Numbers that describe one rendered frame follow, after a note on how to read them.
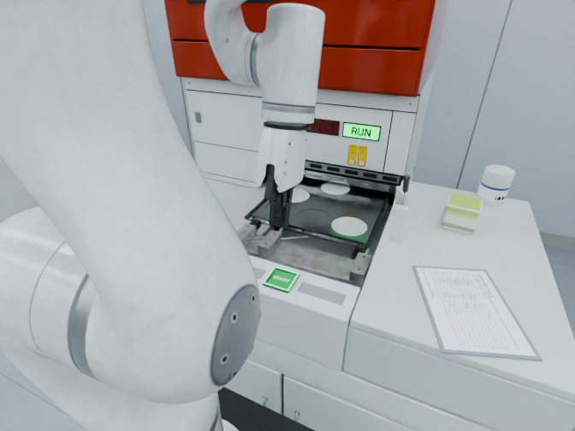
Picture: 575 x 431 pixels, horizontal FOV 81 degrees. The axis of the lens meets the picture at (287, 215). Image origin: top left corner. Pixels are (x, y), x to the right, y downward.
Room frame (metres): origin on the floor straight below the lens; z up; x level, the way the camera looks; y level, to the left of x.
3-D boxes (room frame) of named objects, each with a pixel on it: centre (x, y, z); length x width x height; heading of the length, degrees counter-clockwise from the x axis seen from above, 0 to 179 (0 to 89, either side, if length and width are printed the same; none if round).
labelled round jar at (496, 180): (0.83, -0.57, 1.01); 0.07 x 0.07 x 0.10
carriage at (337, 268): (0.70, -0.03, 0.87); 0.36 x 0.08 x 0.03; 66
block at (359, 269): (0.63, -0.18, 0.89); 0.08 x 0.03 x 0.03; 156
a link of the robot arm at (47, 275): (0.21, 0.16, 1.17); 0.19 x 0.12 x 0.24; 69
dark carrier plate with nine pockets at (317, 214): (0.94, -0.12, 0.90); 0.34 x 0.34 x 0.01; 66
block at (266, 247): (0.73, 0.05, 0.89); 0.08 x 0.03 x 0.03; 156
